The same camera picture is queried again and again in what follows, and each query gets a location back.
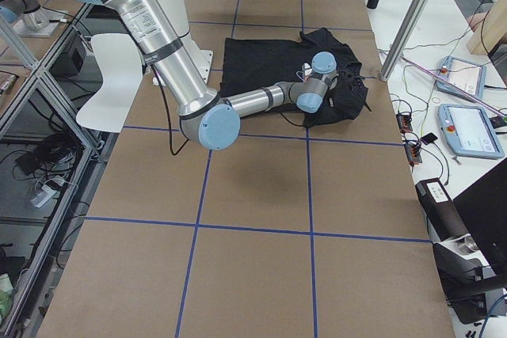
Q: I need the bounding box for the white chair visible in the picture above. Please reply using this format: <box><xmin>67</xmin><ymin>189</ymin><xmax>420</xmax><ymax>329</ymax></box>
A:
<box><xmin>76</xmin><ymin>33</ymin><xmax>143</xmax><ymax>133</ymax></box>

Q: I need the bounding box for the black printed t-shirt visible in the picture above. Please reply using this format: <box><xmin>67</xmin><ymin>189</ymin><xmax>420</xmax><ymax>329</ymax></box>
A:
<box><xmin>219</xmin><ymin>28</ymin><xmax>362</xmax><ymax>128</ymax></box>

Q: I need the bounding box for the teach pendant tablet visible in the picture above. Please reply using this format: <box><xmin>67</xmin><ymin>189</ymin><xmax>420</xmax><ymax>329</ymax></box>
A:
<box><xmin>437</xmin><ymin>56</ymin><xmax>486</xmax><ymax>99</ymax></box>
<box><xmin>437</xmin><ymin>104</ymin><xmax>505</xmax><ymax>159</ymax></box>

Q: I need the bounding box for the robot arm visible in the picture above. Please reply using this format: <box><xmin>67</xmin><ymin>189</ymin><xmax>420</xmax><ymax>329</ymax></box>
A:
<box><xmin>78</xmin><ymin>0</ymin><xmax>338</xmax><ymax>150</ymax></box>

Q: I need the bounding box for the aluminium frame post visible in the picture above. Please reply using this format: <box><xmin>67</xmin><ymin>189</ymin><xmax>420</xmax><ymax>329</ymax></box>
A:
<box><xmin>379</xmin><ymin>0</ymin><xmax>428</xmax><ymax>82</ymax></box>

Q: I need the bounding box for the reacher grabber stick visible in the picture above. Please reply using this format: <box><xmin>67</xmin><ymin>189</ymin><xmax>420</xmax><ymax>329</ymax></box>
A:
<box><xmin>399</xmin><ymin>56</ymin><xmax>507</xmax><ymax>123</ymax></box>

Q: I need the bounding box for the black monitor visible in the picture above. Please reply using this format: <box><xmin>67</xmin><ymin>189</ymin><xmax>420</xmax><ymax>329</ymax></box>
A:
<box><xmin>454</xmin><ymin>161</ymin><xmax>507</xmax><ymax>274</ymax></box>

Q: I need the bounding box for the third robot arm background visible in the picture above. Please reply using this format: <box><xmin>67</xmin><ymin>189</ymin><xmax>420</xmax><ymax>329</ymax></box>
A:
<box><xmin>1</xmin><ymin>0</ymin><xmax>40</xmax><ymax>24</ymax></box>

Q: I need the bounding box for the near teach pendant tablet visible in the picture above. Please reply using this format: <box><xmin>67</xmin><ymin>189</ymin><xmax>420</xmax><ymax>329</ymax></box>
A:
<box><xmin>437</xmin><ymin>104</ymin><xmax>505</xmax><ymax>159</ymax></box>

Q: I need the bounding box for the far teach pendant tablet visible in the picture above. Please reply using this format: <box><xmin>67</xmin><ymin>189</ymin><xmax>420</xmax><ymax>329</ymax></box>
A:
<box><xmin>437</xmin><ymin>56</ymin><xmax>486</xmax><ymax>99</ymax></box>

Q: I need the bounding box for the black box with label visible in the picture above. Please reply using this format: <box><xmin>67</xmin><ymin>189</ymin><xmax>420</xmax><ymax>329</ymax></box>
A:
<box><xmin>415</xmin><ymin>178</ymin><xmax>469</xmax><ymax>242</ymax></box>

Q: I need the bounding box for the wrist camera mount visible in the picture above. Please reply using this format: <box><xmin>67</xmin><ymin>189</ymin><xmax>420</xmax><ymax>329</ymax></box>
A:
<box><xmin>334</xmin><ymin>70</ymin><xmax>371</xmax><ymax>119</ymax></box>

